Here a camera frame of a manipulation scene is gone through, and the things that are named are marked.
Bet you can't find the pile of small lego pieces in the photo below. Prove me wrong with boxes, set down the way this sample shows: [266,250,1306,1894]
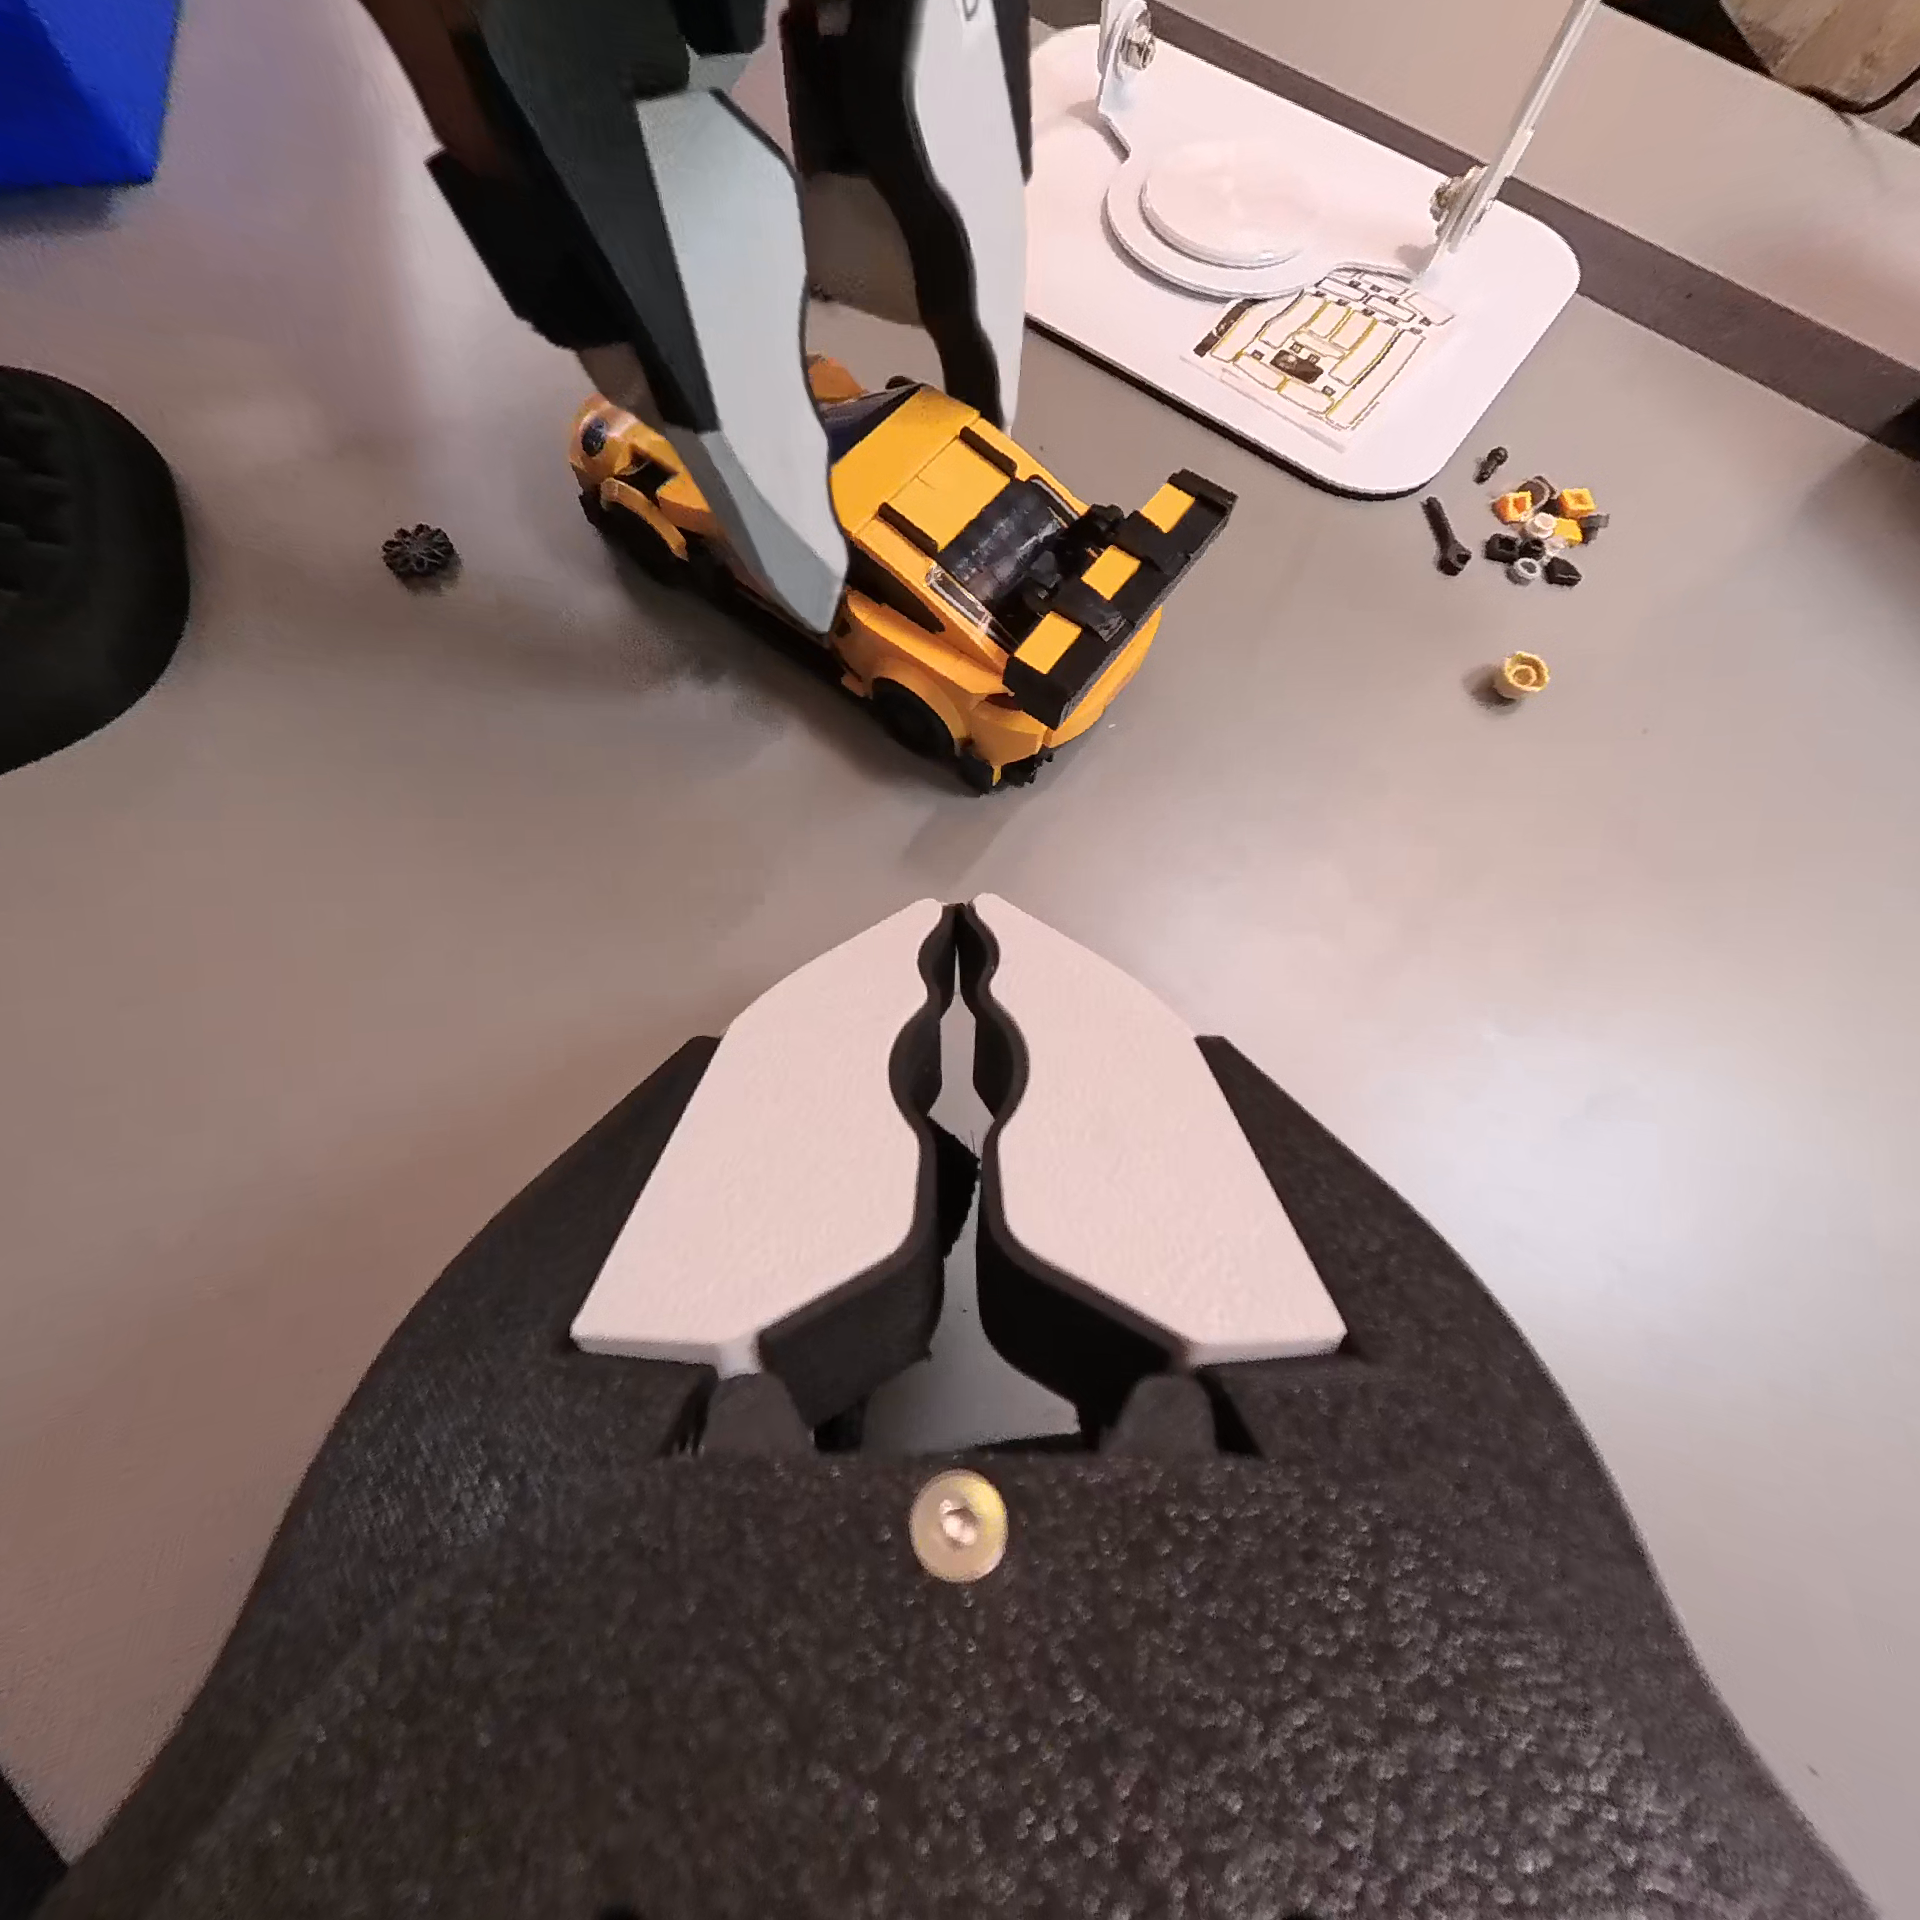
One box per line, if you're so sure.
[1416,443,1613,592]

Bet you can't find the lego sticker sheet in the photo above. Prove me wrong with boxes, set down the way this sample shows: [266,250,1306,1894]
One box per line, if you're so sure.
[1184,267,1458,438]

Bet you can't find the white monitor stand base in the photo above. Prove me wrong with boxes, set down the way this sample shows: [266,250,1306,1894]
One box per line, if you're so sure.
[1024,22,1584,498]

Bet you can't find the yellow and black lego car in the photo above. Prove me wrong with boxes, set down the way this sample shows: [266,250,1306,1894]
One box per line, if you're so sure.
[566,352,1242,799]

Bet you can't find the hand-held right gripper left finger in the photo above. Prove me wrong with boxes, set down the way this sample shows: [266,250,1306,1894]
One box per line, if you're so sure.
[570,896,958,1374]

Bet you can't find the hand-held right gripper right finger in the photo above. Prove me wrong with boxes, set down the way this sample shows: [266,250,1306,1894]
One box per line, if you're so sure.
[959,894,1351,1370]

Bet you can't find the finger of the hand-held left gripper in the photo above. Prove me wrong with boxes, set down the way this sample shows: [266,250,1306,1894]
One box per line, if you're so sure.
[635,86,854,636]
[900,0,1033,441]

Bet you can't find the blue plastic storage bin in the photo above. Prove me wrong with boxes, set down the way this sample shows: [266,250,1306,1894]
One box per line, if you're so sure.
[0,0,184,193]

